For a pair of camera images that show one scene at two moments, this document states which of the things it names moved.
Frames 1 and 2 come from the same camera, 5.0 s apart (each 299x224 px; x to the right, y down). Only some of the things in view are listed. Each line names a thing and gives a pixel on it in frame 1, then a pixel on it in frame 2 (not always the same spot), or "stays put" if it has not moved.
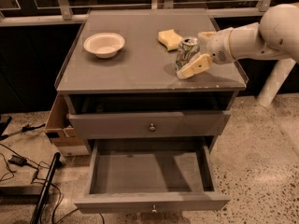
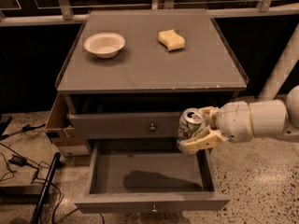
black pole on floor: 41,199 stays put
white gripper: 219,49 to 234,121
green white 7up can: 188,49 to 192,123
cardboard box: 60,130 stays put
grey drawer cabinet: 151,91 stays put
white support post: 275,82 stays put
